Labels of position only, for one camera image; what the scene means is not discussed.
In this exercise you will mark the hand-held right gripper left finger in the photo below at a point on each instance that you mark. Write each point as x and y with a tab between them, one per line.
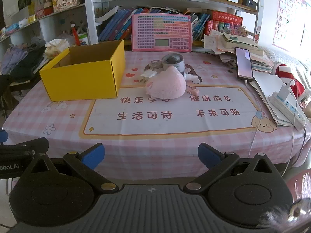
93	154

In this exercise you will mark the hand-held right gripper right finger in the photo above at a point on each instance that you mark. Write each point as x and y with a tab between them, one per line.
209	154

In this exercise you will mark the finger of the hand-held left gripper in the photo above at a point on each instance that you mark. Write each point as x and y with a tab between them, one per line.
3	137
29	146

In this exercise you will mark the small pink toy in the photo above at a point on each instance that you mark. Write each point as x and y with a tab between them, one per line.
193	91

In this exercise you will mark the yellow cardboard box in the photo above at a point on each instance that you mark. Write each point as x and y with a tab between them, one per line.
80	80

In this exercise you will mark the white power adapter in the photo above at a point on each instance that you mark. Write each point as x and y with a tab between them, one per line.
190	77

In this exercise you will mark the pink plush toy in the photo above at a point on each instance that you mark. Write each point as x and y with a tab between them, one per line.
167	82

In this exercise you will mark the clear tape roll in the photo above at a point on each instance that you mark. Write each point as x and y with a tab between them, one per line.
179	65

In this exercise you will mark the small beige box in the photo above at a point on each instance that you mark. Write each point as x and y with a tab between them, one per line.
154	66

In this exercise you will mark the pile of clothes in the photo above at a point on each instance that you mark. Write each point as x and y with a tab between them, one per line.
21	60

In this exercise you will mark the white paper stack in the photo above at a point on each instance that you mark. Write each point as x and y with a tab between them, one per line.
263	85

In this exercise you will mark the white power strip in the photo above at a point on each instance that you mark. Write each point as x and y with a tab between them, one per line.
289	108

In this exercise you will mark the smartphone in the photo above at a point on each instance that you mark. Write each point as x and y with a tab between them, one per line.
243	63

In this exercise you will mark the white plug-in charger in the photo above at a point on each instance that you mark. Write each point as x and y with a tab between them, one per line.
284	92

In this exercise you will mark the pile of loose papers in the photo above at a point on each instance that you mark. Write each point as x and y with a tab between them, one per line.
223	46

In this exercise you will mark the red plush toy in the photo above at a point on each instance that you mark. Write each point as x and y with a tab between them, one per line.
285	74

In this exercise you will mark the white green cup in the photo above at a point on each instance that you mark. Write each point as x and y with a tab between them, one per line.
83	38

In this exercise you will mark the red pen with white top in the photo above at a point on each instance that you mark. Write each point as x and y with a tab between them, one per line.
74	35

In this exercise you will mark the bunch of colourful pens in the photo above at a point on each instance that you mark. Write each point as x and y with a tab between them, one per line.
233	29

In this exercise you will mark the row of thin books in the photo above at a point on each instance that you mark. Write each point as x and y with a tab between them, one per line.
199	25

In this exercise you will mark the pink learning tablet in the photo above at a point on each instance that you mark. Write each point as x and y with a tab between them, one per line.
161	32

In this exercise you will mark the row of blue books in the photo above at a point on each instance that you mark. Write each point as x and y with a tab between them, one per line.
116	24

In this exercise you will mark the red box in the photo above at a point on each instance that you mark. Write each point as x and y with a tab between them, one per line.
226	18

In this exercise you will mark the black box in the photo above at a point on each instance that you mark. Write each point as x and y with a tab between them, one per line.
249	0

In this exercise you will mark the alphabet wall poster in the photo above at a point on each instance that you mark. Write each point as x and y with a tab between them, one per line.
289	14

